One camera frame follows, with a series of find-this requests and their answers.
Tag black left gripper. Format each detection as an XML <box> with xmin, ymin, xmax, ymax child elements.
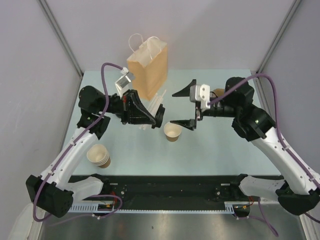
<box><xmin>98</xmin><ymin>89</ymin><xmax>156</xmax><ymax>125</ymax></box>

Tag single brown paper cup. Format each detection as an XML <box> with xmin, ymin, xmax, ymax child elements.
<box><xmin>163</xmin><ymin>122</ymin><xmax>182</xmax><ymax>142</ymax></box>

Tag stack of brown paper cups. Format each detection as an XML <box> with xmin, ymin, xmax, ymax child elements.
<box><xmin>86</xmin><ymin>144</ymin><xmax>111</xmax><ymax>169</ymax></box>

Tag black plastic cup lid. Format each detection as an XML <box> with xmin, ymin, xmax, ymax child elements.
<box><xmin>154</xmin><ymin>103</ymin><xmax>165</xmax><ymax>128</ymax></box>

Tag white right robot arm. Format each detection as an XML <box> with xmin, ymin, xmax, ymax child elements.
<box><xmin>172</xmin><ymin>77</ymin><xmax>320</xmax><ymax>216</ymax></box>

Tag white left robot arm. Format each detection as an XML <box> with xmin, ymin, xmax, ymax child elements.
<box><xmin>26</xmin><ymin>85</ymin><xmax>165</xmax><ymax>218</ymax></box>

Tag brown paper takeout bag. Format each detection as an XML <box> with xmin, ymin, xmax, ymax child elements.
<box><xmin>126</xmin><ymin>33</ymin><xmax>168</xmax><ymax>101</ymax></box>

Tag brown cardboard cup carrier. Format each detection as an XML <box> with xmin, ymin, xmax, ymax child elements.
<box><xmin>211</xmin><ymin>88</ymin><xmax>225</xmax><ymax>98</ymax></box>

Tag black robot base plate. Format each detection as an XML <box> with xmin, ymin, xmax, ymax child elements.
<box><xmin>72</xmin><ymin>174</ymin><xmax>283</xmax><ymax>211</ymax></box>

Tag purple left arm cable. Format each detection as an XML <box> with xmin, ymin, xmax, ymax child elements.
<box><xmin>32</xmin><ymin>62</ymin><xmax>128</xmax><ymax>226</ymax></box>

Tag right white cable duct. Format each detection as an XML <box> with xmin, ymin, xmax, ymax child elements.
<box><xmin>224</xmin><ymin>201</ymin><xmax>251</xmax><ymax>214</ymax></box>

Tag white cable duct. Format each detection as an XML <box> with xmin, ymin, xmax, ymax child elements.
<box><xmin>68</xmin><ymin>202</ymin><xmax>115</xmax><ymax>214</ymax></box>
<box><xmin>224</xmin><ymin>201</ymin><xmax>251</xmax><ymax>214</ymax></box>

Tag left white cable duct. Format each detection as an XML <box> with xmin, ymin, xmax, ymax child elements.
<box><xmin>68</xmin><ymin>202</ymin><xmax>115</xmax><ymax>214</ymax></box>

